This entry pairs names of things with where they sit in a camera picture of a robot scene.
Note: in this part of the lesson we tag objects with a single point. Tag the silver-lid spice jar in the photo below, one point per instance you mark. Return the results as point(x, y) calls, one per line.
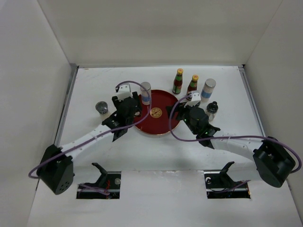
point(145, 93)
point(207, 90)

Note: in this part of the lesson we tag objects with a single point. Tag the red round lacquer tray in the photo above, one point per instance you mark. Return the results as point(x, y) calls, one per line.
point(157, 123)

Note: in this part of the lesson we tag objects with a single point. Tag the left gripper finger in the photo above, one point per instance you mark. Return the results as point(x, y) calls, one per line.
point(137, 101)
point(116, 101)

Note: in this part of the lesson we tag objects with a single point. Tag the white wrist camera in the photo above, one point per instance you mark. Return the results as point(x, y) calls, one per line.
point(194, 99)
point(123, 91)

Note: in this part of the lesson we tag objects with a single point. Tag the metal table rail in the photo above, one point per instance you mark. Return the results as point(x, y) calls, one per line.
point(66, 103)
point(251, 100)

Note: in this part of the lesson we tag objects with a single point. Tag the black grinder-top shaker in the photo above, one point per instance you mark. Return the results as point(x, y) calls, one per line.
point(102, 108)
point(211, 110)

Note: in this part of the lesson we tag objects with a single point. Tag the sauce bottle yellow cap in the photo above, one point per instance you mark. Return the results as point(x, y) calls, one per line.
point(192, 85)
point(178, 81)

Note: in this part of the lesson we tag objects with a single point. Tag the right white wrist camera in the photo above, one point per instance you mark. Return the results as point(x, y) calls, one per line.
point(194, 99)

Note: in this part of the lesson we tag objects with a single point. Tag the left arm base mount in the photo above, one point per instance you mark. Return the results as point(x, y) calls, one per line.
point(106, 187)

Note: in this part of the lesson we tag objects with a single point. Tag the sauce bottle yellow cap front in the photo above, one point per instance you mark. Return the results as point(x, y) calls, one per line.
point(192, 85)

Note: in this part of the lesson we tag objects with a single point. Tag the left metal table rail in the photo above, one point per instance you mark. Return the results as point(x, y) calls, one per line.
point(66, 103)

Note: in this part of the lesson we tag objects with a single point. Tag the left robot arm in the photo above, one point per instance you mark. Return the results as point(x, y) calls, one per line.
point(56, 166)

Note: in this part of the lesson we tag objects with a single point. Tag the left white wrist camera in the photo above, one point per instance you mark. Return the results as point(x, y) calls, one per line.
point(123, 91)

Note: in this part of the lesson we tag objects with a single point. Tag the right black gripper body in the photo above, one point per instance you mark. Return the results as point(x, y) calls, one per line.
point(187, 122)

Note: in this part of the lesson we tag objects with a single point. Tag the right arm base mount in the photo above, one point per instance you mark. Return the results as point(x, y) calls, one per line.
point(220, 186)

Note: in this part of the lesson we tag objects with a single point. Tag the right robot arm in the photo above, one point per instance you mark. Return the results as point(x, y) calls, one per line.
point(273, 160)

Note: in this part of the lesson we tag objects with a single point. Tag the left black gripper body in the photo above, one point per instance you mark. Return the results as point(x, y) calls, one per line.
point(130, 122)

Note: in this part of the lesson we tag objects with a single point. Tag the right metal table rail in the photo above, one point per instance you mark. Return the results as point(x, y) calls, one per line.
point(251, 100)

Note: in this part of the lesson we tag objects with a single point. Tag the sauce bottle yellow cap rear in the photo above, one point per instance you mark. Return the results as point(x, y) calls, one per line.
point(178, 81)

